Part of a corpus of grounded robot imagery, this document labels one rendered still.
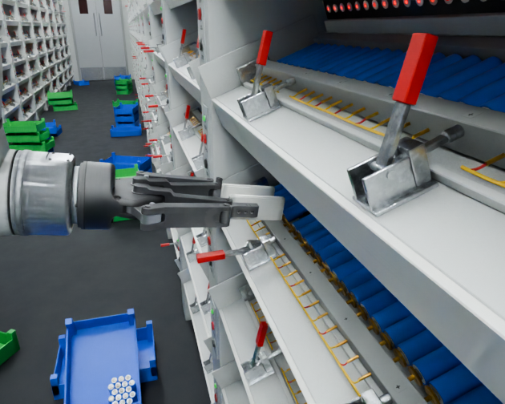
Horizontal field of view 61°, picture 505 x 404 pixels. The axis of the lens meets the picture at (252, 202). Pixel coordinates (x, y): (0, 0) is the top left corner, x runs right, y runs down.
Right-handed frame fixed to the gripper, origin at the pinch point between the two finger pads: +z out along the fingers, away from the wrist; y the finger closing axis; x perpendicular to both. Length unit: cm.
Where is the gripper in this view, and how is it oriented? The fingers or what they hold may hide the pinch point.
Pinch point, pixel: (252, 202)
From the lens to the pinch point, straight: 53.7
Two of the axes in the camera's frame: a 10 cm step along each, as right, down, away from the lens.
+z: 9.5, 0.4, 3.2
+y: -2.8, -3.6, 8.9
